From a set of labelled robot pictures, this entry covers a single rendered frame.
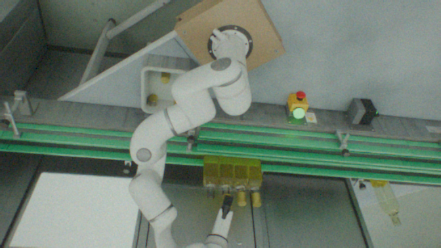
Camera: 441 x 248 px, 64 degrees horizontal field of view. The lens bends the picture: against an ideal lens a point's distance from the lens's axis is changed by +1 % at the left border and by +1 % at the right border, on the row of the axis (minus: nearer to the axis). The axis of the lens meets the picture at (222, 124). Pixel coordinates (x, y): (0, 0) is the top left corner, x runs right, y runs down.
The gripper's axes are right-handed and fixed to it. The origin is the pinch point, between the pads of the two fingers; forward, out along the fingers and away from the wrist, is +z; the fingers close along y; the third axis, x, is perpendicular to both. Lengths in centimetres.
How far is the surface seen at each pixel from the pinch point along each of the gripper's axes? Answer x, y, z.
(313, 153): -28.9, 5.5, 32.1
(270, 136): -9.4, 12.3, 28.0
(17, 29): 117, 10, 53
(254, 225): -12.8, -13.3, 3.2
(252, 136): -2.6, 12.5, 25.0
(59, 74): 105, -18, 61
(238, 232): -7.4, -13.8, -1.5
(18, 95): 85, 13, 10
